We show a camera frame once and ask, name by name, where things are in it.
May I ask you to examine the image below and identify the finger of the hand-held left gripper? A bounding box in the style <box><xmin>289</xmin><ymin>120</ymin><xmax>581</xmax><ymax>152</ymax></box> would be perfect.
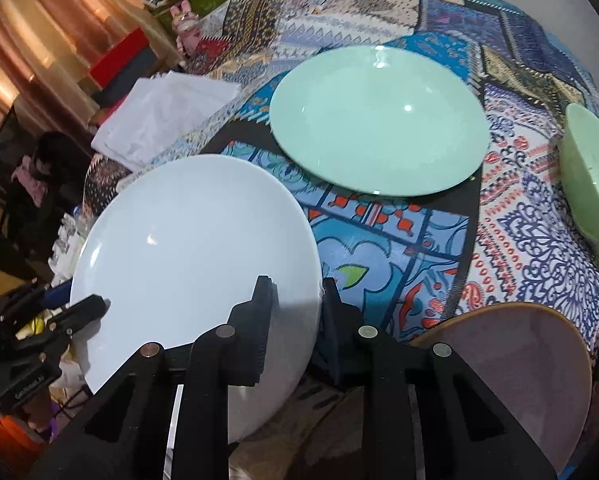
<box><xmin>9</xmin><ymin>294</ymin><xmax>111</xmax><ymax>356</ymax></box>
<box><xmin>0</xmin><ymin>280</ymin><xmax>75</xmax><ymax>322</ymax></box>

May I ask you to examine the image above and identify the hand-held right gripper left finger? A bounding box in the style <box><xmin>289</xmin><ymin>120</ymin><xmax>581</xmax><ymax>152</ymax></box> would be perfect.
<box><xmin>26</xmin><ymin>275</ymin><xmax>280</xmax><ymax>480</ymax></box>

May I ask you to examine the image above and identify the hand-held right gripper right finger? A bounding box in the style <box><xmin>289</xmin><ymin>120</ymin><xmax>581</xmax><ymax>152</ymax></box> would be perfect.
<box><xmin>322</xmin><ymin>277</ymin><xmax>557</xmax><ymax>480</ymax></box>

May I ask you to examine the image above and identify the white plate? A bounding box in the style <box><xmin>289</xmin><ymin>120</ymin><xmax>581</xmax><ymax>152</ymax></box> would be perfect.
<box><xmin>70</xmin><ymin>154</ymin><xmax>324</xmax><ymax>443</ymax></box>

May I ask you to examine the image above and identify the beige plate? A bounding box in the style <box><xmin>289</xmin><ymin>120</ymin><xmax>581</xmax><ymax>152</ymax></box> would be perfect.
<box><xmin>409</xmin><ymin>302</ymin><xmax>594</xmax><ymax>476</ymax></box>

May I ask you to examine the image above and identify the green plate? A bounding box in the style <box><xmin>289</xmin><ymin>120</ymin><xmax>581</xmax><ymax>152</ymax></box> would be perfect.
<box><xmin>269</xmin><ymin>44</ymin><xmax>491</xmax><ymax>198</ymax></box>

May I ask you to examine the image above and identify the green bowl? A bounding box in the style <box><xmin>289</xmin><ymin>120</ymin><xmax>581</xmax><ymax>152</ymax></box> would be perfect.
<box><xmin>557</xmin><ymin>103</ymin><xmax>599</xmax><ymax>261</ymax></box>

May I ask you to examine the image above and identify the orange bag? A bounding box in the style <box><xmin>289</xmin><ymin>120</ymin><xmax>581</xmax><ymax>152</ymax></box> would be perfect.
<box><xmin>0</xmin><ymin>410</ymin><xmax>47</xmax><ymax>467</ymax></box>

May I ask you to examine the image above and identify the black chair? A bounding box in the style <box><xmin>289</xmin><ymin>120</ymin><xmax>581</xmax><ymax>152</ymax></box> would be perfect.
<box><xmin>0</xmin><ymin>105</ymin><xmax>92</xmax><ymax>281</ymax></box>

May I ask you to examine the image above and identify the pink cloth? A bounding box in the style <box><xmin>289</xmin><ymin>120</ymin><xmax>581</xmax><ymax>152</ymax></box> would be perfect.
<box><xmin>12</xmin><ymin>155</ymin><xmax>48</xmax><ymax>207</ymax></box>

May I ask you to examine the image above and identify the patchwork printed cloth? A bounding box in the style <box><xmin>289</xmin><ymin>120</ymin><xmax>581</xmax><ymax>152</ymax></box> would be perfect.
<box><xmin>82</xmin><ymin>0</ymin><xmax>599</xmax><ymax>480</ymax></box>

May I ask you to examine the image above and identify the white folded cloth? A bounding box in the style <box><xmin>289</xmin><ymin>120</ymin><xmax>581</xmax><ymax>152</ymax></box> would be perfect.
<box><xmin>90</xmin><ymin>71</ymin><xmax>242</xmax><ymax>171</ymax></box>

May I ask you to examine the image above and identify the orange curtain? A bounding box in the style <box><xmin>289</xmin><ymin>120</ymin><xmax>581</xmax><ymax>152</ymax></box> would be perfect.
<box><xmin>0</xmin><ymin>0</ymin><xmax>145</xmax><ymax>201</ymax></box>

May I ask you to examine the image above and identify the pink bunny toy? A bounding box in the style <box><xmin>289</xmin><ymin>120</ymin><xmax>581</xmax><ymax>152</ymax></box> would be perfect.
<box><xmin>169</xmin><ymin>2</ymin><xmax>201</xmax><ymax>37</ymax></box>

